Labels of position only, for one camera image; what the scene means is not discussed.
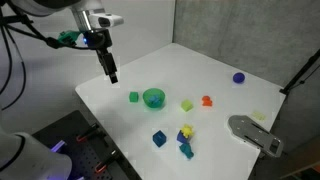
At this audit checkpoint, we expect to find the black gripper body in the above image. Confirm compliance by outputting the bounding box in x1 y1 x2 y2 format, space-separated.
83 29 114 52

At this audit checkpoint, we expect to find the light blue toy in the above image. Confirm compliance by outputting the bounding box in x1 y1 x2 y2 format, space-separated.
148 94 160 106

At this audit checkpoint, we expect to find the green plastic bowl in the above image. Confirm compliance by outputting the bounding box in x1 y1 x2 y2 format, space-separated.
142 87 166 110

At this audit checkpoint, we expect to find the dark blue cube toy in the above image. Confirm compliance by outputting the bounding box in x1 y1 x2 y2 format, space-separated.
152 129 168 148

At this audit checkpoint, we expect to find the lime green cube toy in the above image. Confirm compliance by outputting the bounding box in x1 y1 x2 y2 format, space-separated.
180 99 194 112

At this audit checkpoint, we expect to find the purple block toy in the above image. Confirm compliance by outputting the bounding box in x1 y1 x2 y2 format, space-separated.
176 130 191 144

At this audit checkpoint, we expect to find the yellow star toy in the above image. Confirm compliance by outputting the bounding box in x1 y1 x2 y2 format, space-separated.
180 124 195 138

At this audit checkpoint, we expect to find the orange toy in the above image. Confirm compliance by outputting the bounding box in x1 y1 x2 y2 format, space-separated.
201 95 214 108

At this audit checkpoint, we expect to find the teal toy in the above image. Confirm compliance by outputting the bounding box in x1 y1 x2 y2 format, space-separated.
179 143 195 160

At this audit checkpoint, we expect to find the black red clamp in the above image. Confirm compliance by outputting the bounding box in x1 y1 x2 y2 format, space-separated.
94 149 121 174
75 123 101 143

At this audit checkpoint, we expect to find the black perforated base board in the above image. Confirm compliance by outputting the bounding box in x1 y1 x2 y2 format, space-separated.
31 110 143 180

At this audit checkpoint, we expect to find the purple glowing strip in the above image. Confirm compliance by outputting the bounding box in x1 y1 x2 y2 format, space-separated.
49 139 68 153

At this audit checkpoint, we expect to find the purple ball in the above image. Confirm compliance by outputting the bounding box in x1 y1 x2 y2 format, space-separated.
232 72 246 84

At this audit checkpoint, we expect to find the grey metal plate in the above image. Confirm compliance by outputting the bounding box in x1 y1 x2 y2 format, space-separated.
227 114 285 158

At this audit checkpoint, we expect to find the black tripod pole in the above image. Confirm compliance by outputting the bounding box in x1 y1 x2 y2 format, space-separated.
279 48 320 96

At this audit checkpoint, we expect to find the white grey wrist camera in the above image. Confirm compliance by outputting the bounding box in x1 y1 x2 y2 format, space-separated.
89 12 125 30

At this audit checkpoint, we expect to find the teal green camera mount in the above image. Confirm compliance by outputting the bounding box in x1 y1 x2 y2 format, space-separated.
57 30 84 46

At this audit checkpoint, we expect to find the thick black cable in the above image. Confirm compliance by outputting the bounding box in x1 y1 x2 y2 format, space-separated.
0 14 88 50

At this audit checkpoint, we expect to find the thin black cable loop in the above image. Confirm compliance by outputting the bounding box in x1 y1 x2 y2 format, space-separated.
0 24 28 112

